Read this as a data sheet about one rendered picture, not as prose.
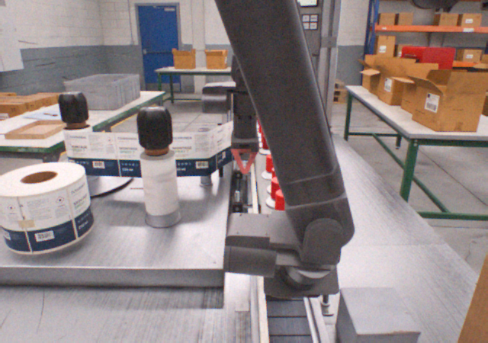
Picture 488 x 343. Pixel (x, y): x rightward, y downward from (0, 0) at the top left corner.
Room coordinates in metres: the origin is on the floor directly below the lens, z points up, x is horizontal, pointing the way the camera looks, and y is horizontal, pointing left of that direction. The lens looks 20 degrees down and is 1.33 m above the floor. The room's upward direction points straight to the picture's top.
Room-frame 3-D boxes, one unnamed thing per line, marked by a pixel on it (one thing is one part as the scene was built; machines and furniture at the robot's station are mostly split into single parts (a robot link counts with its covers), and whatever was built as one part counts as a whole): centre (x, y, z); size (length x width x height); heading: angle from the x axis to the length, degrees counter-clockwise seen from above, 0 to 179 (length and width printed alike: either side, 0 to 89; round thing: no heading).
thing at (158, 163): (0.76, 0.21, 1.03); 0.09 x 0.09 x 0.30
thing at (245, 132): (0.76, 0.00, 1.13); 0.10 x 0.07 x 0.07; 0
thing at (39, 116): (2.34, 1.42, 0.81); 0.32 x 0.24 x 0.01; 70
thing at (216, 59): (6.48, 0.52, 0.96); 0.43 x 0.42 x 0.37; 81
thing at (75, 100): (1.01, 0.53, 1.04); 0.09 x 0.09 x 0.29
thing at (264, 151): (0.84, -0.07, 0.98); 0.05 x 0.05 x 0.20
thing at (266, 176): (0.68, -0.07, 0.98); 0.05 x 0.05 x 0.20
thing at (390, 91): (3.01, -1.42, 0.97); 0.45 x 0.38 x 0.37; 87
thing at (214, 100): (0.76, 0.04, 1.22); 0.11 x 0.09 x 0.12; 84
